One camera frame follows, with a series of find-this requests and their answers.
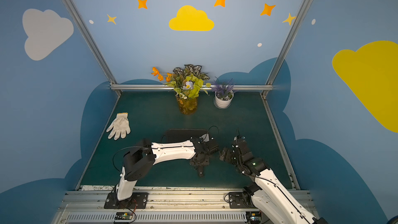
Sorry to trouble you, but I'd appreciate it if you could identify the black cutting board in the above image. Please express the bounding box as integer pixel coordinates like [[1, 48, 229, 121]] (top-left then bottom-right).
[[160, 129, 207, 143]]

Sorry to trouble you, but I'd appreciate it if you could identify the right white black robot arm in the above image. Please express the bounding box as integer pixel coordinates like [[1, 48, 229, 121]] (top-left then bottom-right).
[[220, 146, 327, 224]]

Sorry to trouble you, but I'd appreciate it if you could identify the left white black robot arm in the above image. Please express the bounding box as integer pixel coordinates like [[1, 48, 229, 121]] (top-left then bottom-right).
[[116, 135, 219, 201]]

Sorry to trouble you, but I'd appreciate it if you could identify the right circuit board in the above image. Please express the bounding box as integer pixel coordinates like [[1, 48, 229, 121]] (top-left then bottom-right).
[[246, 212, 262, 224]]

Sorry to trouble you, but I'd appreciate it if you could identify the left green circuit board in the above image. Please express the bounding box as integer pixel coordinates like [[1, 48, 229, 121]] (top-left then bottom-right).
[[114, 212, 136, 224]]

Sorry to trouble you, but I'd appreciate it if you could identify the lavender plant in white pot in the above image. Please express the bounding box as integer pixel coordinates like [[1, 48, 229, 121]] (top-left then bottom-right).
[[212, 79, 234, 109]]

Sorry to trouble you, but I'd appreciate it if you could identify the flower bouquet in glass vase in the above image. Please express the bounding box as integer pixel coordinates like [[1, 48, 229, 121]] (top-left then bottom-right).
[[152, 64, 211, 115]]

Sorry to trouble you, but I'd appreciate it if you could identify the white work glove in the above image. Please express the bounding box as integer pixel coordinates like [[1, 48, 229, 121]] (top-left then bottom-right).
[[106, 113, 131, 140]]

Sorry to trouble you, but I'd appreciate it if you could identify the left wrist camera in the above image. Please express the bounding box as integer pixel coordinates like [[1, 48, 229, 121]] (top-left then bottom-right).
[[205, 139, 219, 155]]

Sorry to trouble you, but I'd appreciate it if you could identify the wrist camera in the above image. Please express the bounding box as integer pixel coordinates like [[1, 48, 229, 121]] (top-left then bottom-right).
[[205, 139, 219, 155], [232, 136, 251, 156]]

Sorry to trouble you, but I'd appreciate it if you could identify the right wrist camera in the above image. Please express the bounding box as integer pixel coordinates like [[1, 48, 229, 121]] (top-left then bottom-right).
[[232, 136, 251, 156]]

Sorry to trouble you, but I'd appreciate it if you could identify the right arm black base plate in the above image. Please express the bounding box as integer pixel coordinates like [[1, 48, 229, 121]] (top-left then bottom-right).
[[224, 192, 256, 209]]

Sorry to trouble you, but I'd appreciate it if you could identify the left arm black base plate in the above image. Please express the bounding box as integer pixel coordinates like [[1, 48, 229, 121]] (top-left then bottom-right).
[[104, 192, 149, 209]]

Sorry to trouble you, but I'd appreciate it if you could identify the rear aluminium frame bar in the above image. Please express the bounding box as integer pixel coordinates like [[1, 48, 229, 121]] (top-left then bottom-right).
[[110, 84, 274, 91]]

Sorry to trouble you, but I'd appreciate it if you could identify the aluminium front rail base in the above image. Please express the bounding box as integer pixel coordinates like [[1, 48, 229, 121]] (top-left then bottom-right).
[[51, 186, 321, 224]]

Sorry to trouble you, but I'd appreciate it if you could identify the right aluminium frame post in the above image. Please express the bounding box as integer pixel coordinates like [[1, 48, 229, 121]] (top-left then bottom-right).
[[261, 0, 313, 100]]

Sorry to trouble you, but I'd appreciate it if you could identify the aluminium frame post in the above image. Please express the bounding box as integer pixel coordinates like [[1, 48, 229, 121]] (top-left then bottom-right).
[[261, 0, 313, 100], [61, 0, 117, 88]]

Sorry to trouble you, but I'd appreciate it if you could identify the left aluminium frame post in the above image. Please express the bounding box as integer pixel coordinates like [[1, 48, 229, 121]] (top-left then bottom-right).
[[61, 0, 117, 88]]

